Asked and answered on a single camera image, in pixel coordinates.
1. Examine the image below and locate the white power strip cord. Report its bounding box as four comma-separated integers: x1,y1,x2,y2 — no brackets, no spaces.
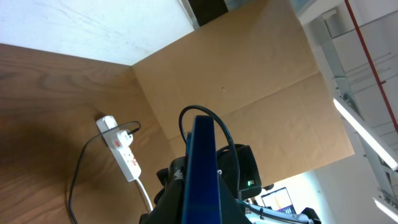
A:
135,177,154,214

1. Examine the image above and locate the red ceiling pipe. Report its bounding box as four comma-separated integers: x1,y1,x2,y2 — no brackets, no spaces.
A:
344,0,397,132

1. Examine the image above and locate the brown cardboard panel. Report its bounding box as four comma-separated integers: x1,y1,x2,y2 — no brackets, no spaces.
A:
133,0,354,185

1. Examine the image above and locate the ceiling light strip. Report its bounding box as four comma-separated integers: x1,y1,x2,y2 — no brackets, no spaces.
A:
333,97,397,170

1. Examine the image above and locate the white power strip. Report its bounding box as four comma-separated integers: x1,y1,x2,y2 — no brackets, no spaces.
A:
96,116,141,182

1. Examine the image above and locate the white charger adapter plug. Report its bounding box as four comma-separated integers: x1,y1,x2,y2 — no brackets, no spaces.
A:
111,129,134,150

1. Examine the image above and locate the laptop with lit screen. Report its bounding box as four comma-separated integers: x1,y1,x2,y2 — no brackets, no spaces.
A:
261,187,296,214

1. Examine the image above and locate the blue Samsung Galaxy smartphone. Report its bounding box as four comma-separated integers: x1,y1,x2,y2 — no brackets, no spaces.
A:
182,115,221,224

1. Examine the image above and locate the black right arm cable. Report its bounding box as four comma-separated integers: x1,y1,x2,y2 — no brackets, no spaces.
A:
178,105,242,200

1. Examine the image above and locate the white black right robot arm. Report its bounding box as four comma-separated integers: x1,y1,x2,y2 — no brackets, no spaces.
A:
147,144,321,223

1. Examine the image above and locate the black charger cable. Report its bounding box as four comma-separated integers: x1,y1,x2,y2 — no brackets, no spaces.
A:
67,120,142,224

